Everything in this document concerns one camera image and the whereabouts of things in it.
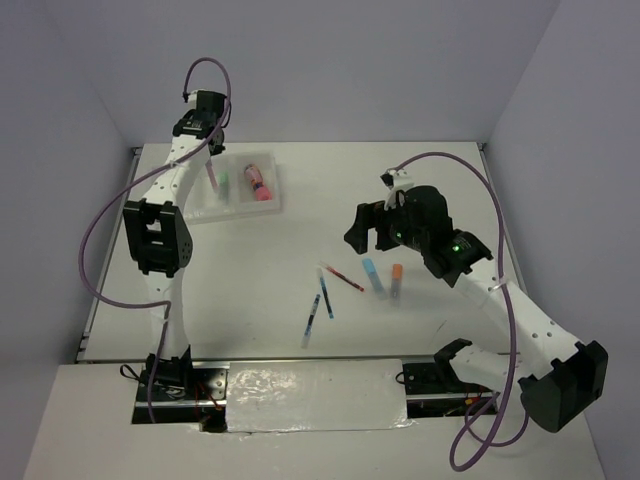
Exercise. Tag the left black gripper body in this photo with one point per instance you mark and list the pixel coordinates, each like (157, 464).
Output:
(220, 148)

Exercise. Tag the silver foil cover plate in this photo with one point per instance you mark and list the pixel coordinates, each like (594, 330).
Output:
(315, 396)

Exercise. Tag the pink glue stick tube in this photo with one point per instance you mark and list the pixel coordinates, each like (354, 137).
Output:
(256, 181)

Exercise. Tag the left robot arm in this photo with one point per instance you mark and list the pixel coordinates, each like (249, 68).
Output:
(161, 245)

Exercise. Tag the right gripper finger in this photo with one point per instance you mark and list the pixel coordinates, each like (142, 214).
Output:
(385, 237)
(366, 218)

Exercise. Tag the red gel pen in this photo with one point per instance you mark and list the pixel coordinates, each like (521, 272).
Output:
(342, 277)

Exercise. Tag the blue highlighter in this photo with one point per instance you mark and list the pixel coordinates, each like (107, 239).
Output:
(374, 278)

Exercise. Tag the green highlighter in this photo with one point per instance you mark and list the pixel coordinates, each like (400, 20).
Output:
(223, 188)

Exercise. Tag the dark blue gel pen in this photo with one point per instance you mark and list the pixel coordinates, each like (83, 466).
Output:
(308, 329)

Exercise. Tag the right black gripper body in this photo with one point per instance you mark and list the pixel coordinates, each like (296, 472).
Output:
(415, 238)

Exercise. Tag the white three-compartment tray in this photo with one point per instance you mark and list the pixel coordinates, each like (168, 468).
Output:
(202, 204)

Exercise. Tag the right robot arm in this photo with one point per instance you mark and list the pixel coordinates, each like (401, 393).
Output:
(561, 376)

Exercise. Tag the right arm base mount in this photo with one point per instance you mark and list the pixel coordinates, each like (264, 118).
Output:
(432, 388)

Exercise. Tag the teal gel pen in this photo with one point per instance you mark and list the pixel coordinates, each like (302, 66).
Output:
(325, 294)

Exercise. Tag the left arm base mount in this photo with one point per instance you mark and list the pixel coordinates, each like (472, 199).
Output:
(179, 391)

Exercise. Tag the orange highlighter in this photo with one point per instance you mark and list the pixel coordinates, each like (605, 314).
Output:
(396, 282)

